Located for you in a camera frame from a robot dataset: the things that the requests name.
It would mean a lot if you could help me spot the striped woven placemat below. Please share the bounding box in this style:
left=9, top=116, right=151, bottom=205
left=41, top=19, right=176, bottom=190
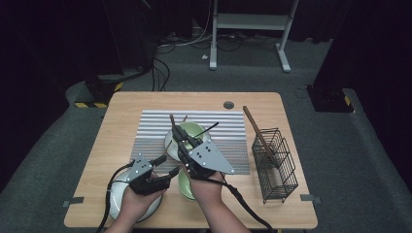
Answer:
left=130, top=110, right=251, bottom=176

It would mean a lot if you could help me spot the black stand base striped tape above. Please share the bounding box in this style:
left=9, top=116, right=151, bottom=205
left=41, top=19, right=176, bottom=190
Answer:
left=306, top=84, right=355, bottom=114
left=74, top=73, right=124, bottom=110

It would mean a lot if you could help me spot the black wire basket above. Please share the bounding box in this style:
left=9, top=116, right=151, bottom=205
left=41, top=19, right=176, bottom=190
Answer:
left=251, top=127, right=299, bottom=204

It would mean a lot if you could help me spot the black floor cable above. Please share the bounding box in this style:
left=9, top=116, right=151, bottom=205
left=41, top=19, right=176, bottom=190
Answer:
left=151, top=57, right=172, bottom=92

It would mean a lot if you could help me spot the person's left hand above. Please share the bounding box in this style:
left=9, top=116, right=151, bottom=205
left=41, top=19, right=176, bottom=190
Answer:
left=120, top=185, right=167, bottom=221

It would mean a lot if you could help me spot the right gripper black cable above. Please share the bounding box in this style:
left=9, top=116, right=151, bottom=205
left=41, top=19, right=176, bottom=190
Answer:
left=207, top=176, right=276, bottom=233

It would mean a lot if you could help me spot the desk with white frame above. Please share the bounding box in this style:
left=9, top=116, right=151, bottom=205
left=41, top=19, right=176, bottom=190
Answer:
left=208, top=0, right=300, bottom=74

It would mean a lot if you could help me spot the grey tape strip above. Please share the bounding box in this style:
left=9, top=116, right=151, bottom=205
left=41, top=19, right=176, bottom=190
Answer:
left=62, top=196, right=86, bottom=209
left=299, top=193, right=323, bottom=205

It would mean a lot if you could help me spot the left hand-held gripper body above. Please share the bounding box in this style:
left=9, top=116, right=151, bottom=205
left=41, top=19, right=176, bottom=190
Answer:
left=126, top=152, right=173, bottom=197

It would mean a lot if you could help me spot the white plate dark rim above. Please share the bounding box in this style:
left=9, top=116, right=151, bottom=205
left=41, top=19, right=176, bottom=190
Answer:
left=108, top=169, right=164, bottom=223

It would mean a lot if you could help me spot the black cabinet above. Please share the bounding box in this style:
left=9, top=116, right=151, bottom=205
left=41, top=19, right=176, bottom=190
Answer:
left=96, top=0, right=158, bottom=77

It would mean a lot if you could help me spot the white floor cable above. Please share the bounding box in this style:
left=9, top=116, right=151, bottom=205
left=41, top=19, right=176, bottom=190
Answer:
left=158, top=18, right=213, bottom=49

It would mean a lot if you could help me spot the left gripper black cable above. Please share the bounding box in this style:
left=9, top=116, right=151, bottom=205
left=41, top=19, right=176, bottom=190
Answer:
left=96, top=161, right=137, bottom=233

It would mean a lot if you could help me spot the thin black utensil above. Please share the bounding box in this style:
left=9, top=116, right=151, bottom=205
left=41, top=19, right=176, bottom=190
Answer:
left=193, top=121, right=220, bottom=138

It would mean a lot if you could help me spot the person's right hand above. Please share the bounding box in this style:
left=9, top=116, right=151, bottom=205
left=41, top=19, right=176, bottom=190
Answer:
left=189, top=171, right=228, bottom=212

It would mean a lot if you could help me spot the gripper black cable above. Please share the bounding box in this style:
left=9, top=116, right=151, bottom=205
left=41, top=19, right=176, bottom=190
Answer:
left=207, top=176, right=276, bottom=233
left=96, top=161, right=137, bottom=233

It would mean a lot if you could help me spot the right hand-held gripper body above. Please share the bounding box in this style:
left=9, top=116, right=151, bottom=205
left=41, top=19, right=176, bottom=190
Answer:
left=177, top=138, right=236, bottom=181

